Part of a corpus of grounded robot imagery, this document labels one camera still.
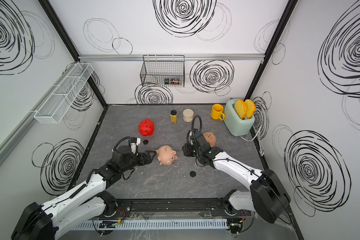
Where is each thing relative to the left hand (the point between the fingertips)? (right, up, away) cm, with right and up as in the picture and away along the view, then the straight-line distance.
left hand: (151, 153), depth 81 cm
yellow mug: (+42, +24, +25) cm, 54 cm away
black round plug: (-7, +4, +16) cm, 18 cm away
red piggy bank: (-7, +13, +16) cm, 22 cm away
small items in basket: (+11, +42, +8) cm, 44 cm away
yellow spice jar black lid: (+11, +21, +24) cm, 33 cm away
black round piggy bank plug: (+23, -13, +4) cm, 26 cm away
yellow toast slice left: (+53, +26, +11) cm, 60 cm away
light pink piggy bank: (+8, -2, +3) cm, 8 cm away
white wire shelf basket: (-46, +24, -8) cm, 53 cm away
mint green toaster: (+53, +14, +15) cm, 57 cm away
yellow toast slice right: (+58, +26, +9) cm, 64 cm away
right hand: (+18, +2, +3) cm, 18 cm away
